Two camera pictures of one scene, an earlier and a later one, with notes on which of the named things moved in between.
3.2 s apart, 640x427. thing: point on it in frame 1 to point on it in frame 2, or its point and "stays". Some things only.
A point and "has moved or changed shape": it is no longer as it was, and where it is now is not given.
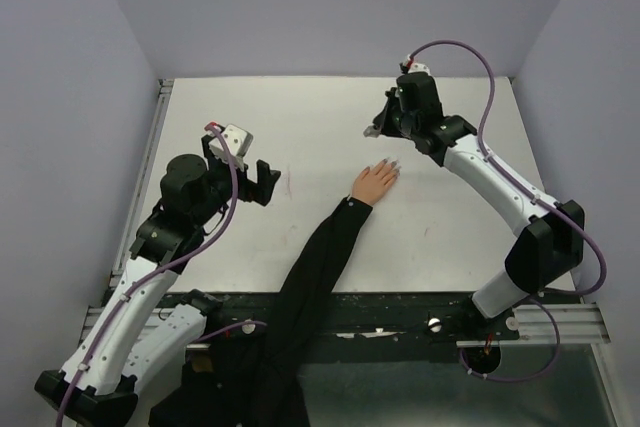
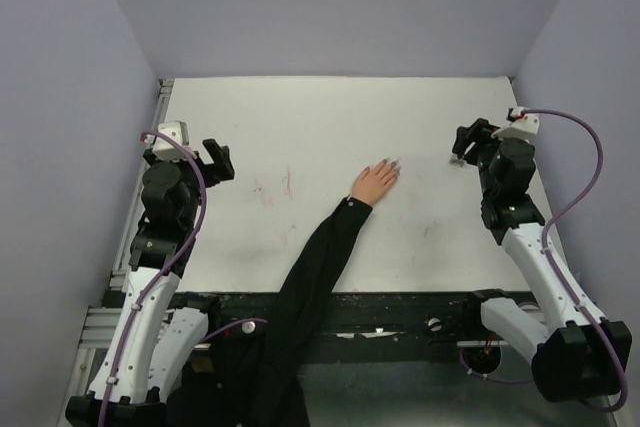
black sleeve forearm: [252, 377] stays
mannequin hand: [369, 185] stays
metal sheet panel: [552, 385] stays
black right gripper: [384, 121] to [478, 131]
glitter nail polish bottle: [371, 132] has moved or changed shape
